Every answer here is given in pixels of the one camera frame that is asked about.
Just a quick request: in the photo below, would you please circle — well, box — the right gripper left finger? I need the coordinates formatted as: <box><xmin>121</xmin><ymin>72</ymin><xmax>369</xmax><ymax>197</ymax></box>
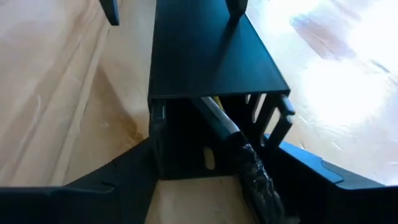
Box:
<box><xmin>0</xmin><ymin>137</ymin><xmax>160</xmax><ymax>224</ymax></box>

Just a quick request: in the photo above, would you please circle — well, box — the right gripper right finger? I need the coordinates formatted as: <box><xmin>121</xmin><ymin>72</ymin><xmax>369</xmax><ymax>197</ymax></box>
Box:
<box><xmin>262</xmin><ymin>133</ymin><xmax>398</xmax><ymax>224</ymax></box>

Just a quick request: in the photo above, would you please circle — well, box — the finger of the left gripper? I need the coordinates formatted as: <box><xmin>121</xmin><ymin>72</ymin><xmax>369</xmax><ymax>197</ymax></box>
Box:
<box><xmin>225</xmin><ymin>0</ymin><xmax>249</xmax><ymax>20</ymax></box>
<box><xmin>99</xmin><ymin>0</ymin><xmax>121</xmax><ymax>27</ymax></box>

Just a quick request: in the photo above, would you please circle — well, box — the black duct cover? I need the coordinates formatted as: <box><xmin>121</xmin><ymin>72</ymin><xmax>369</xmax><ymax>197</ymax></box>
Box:
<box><xmin>147</xmin><ymin>0</ymin><xmax>292</xmax><ymax>101</ymax></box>

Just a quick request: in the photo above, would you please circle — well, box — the multicoloured wire bundle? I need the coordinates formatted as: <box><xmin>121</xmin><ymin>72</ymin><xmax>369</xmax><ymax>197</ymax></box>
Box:
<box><xmin>200</xmin><ymin>96</ymin><xmax>241</xmax><ymax>138</ymax></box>
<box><xmin>213</xmin><ymin>95</ymin><xmax>225</xmax><ymax>111</ymax></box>

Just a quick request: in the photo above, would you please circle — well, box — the black slotted cable duct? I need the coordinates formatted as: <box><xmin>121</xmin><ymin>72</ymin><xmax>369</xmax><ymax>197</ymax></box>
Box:
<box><xmin>149</xmin><ymin>92</ymin><xmax>296</xmax><ymax>181</ymax></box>

